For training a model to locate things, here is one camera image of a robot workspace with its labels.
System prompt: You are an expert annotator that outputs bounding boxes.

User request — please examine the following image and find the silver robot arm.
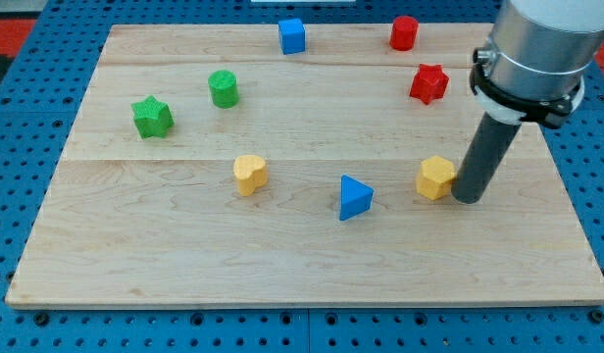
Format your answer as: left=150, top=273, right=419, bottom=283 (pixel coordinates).
left=470, top=0, right=604, bottom=129

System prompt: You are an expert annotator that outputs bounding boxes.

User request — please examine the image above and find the yellow heart block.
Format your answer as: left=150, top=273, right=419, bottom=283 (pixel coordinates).
left=233, top=155, right=269, bottom=196

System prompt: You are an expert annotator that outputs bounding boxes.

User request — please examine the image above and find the blue triangle block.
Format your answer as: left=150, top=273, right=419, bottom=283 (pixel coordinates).
left=339, top=175, right=374, bottom=221

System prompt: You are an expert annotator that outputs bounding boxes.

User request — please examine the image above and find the wooden board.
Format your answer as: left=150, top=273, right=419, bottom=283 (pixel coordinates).
left=6, top=24, right=604, bottom=310

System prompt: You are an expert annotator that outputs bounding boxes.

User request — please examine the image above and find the green cylinder block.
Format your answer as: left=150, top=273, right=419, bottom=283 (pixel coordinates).
left=208, top=70, right=239, bottom=109

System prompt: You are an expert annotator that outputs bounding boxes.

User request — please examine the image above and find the yellow hexagon block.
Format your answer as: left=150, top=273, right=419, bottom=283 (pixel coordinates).
left=416, top=156, right=456, bottom=200

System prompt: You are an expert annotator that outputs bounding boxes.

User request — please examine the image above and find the blue cube block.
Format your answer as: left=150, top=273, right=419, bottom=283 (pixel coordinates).
left=277, top=19, right=306, bottom=55

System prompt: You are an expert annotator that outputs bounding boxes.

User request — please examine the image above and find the green star block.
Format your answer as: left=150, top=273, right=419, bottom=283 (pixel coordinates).
left=130, top=95, right=175, bottom=138

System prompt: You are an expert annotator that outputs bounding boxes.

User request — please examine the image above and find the red star block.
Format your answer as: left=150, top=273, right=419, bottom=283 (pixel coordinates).
left=409, top=64, right=449, bottom=105

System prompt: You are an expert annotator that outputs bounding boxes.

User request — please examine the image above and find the red cylinder block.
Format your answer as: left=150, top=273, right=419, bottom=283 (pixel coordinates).
left=389, top=16, right=419, bottom=51

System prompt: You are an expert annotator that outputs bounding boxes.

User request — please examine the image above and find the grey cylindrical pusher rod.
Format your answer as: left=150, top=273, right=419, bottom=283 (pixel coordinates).
left=451, top=113, right=520, bottom=204

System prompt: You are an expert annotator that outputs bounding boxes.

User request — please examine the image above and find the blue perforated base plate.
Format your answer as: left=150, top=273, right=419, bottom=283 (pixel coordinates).
left=0, top=0, right=604, bottom=352

